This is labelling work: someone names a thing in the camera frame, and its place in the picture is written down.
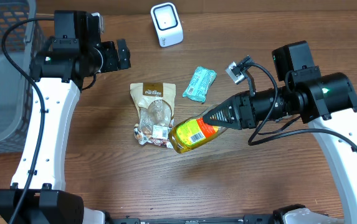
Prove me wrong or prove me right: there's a brown white snack bag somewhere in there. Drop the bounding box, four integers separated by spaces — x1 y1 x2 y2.
130 83 176 149

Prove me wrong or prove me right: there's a white barcode scanner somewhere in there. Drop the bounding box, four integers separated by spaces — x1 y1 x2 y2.
150 2 184 47

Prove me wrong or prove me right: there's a teal snack packet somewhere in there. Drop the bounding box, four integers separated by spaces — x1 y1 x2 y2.
182 67 217 103

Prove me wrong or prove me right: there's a yellow liquid bottle grey cap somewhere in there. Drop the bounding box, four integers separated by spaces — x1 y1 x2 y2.
168 105 227 154

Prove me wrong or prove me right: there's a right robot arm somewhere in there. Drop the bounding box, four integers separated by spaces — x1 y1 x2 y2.
202 41 357 223

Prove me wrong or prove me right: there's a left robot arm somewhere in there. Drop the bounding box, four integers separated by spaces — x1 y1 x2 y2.
0 11 131 224

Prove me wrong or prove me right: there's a grey plastic mesh basket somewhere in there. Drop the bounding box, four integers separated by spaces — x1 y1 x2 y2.
0 0 37 153

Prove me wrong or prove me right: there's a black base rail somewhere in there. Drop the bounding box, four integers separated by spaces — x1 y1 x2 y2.
109 203 344 224

